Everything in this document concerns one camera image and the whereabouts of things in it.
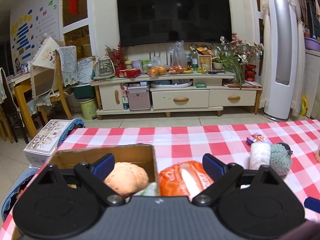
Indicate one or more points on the green trash bin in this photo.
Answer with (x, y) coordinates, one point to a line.
(88, 107)

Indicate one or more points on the bag of oranges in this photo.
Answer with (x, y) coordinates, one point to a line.
(156, 69)

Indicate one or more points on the white tower air conditioner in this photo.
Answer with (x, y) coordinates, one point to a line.
(284, 59)

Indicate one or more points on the cardboard box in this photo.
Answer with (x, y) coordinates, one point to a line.
(142, 155)

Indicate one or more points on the pink storage box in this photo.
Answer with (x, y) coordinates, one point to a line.
(139, 98)

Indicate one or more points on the artificial flower bouquet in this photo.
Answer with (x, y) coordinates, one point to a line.
(236, 54)

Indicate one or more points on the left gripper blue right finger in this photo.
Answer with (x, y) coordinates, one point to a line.
(225, 177)

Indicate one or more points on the orange tissue pack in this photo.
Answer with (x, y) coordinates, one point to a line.
(184, 179)

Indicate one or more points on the paper cup with green print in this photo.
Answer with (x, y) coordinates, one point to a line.
(317, 154)

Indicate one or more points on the green white towel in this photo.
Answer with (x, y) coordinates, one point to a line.
(150, 191)

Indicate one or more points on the peach plush toy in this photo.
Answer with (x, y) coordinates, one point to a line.
(127, 179)

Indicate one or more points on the framed picture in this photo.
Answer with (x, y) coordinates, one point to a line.
(204, 64)

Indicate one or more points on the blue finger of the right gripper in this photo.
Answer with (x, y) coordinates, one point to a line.
(312, 204)

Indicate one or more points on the cream tv stand cabinet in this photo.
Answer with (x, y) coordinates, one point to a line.
(177, 93)

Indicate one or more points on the red vase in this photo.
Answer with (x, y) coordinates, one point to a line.
(250, 72)

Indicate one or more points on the black flat screen television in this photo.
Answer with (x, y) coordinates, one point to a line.
(162, 21)

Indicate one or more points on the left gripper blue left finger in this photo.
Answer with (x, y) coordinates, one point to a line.
(92, 177)

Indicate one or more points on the wooden chair with cover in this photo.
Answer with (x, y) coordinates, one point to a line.
(53, 68)

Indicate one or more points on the purple vinda tissue pack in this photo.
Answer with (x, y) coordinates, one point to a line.
(256, 137)

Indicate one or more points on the red gift box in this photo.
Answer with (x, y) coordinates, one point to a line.
(128, 73)

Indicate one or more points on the white plush sock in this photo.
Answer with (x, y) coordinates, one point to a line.
(260, 155)

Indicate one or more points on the grey green knitted toy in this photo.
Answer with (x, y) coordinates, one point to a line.
(280, 158)

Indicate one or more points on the wooden dining table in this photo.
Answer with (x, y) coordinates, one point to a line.
(19, 85)

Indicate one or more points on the pink checkered tablecloth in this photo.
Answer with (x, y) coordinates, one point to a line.
(226, 142)

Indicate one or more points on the purple plastic basin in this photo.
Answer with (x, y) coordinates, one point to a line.
(312, 44)

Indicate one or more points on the white printed carton box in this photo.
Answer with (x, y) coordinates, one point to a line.
(45, 142)

